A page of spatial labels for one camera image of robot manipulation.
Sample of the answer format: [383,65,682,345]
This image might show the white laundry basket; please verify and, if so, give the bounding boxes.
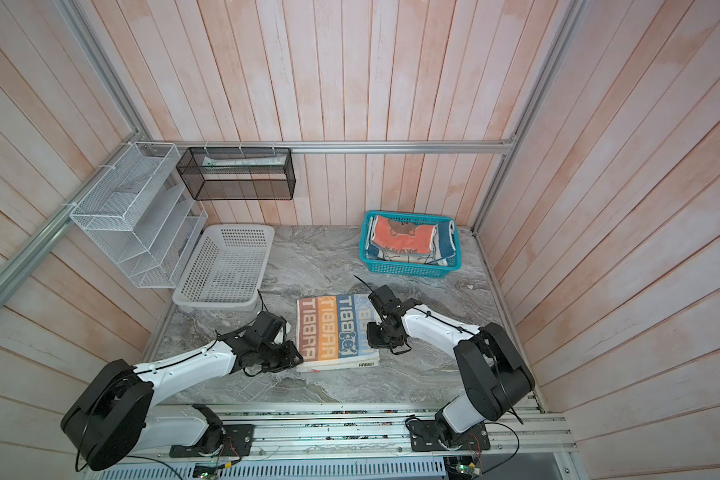
[172,224,275,312]

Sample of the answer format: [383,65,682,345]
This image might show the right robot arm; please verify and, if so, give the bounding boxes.
[367,285,535,438]

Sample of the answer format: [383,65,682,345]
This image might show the teal plastic basket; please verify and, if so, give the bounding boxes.
[358,210,462,278]

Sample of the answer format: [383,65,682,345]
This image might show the white wire mesh shelf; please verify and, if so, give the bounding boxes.
[71,142,207,289]

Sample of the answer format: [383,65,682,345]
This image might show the red orange towel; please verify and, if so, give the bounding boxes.
[371,216,436,255]

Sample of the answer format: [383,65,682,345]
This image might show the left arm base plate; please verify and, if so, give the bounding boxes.
[169,424,255,458]

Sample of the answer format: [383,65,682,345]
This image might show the blue patterned towel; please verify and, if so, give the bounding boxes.
[362,215,456,266]

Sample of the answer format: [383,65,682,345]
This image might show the black wire mesh basket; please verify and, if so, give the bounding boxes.
[177,146,296,201]

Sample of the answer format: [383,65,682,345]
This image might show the small patterned cloth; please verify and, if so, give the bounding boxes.
[296,294,380,372]

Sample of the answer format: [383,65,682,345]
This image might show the aluminium frame rail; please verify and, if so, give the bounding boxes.
[140,140,514,155]

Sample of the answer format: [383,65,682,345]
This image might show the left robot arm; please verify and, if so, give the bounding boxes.
[60,310,304,471]

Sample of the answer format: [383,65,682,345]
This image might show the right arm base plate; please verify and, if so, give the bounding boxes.
[404,416,490,453]

